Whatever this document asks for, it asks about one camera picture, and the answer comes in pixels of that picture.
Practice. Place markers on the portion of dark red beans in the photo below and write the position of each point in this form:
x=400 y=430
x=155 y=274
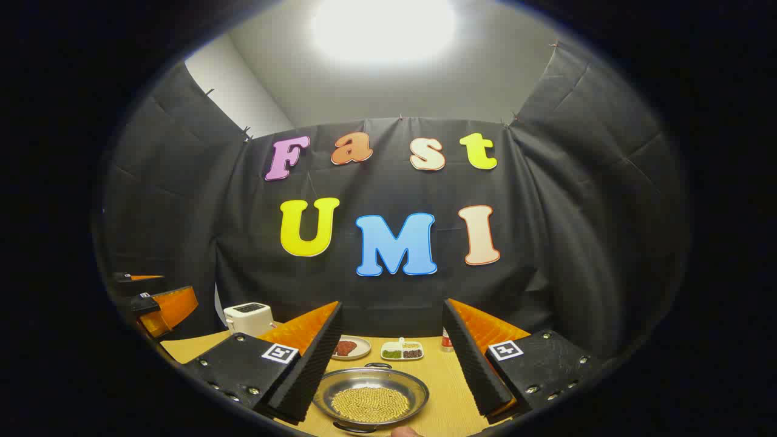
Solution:
x=412 y=353

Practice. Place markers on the raw red meat slice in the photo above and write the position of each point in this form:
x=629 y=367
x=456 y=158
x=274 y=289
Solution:
x=345 y=348

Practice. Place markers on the black backdrop cloth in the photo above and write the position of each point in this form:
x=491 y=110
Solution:
x=546 y=182

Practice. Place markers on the bright ceiling light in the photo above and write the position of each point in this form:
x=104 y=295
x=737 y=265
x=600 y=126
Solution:
x=383 y=27

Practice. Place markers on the pile of yellow soybeans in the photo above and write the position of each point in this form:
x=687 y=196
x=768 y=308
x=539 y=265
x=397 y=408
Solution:
x=370 y=405

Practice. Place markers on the white divided dish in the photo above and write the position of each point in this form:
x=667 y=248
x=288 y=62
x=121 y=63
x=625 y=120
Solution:
x=401 y=346

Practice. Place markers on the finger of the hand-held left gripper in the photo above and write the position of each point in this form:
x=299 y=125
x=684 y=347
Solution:
x=173 y=309
x=136 y=284

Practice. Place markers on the white toaster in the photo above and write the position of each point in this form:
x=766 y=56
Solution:
x=246 y=320

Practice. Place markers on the round beige plate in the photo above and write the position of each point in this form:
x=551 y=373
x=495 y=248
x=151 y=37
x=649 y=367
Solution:
x=363 y=347

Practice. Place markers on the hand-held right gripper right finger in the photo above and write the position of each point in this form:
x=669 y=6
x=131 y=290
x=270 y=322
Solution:
x=476 y=370

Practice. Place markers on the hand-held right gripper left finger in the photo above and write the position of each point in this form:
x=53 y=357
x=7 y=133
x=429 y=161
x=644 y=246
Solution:
x=303 y=376

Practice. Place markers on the clear plastic water bottle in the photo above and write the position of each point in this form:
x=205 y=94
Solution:
x=447 y=343

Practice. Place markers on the stainless steel pot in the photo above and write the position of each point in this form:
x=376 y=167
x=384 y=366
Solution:
x=340 y=385

